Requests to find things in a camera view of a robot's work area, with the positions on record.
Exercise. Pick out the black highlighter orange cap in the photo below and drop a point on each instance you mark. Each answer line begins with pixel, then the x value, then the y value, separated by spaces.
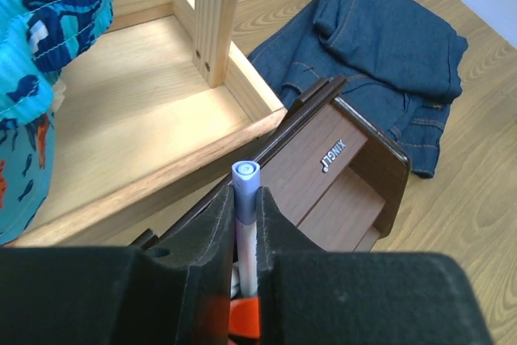
pixel 244 318

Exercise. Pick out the dark wooden desk organizer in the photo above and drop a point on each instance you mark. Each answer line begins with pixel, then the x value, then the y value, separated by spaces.
pixel 332 173

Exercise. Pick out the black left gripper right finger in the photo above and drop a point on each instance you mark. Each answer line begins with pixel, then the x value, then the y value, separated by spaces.
pixel 311 296

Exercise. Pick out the folded blue jeans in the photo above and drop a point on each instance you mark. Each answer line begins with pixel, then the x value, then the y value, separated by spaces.
pixel 401 62

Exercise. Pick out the blue patterned shorts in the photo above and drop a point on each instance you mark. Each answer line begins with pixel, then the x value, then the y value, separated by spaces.
pixel 39 38

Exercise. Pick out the wooden clothes rack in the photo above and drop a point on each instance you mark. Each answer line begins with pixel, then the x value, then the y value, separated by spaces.
pixel 162 93

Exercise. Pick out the white marker lavender cap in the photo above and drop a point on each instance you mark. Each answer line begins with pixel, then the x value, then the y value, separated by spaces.
pixel 246 183

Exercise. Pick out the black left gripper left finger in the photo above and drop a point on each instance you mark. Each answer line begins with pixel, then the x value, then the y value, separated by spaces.
pixel 174 293

